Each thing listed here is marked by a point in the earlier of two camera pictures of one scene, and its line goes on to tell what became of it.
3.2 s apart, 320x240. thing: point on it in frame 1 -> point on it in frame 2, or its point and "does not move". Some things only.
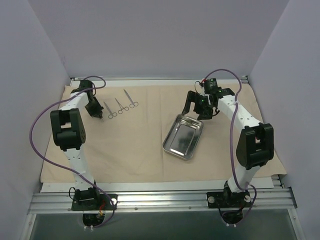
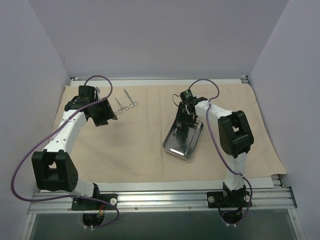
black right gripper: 196,105 -> 184,116
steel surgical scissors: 135,103 does not move
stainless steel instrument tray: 182,138 does not move
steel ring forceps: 120,111 does not move
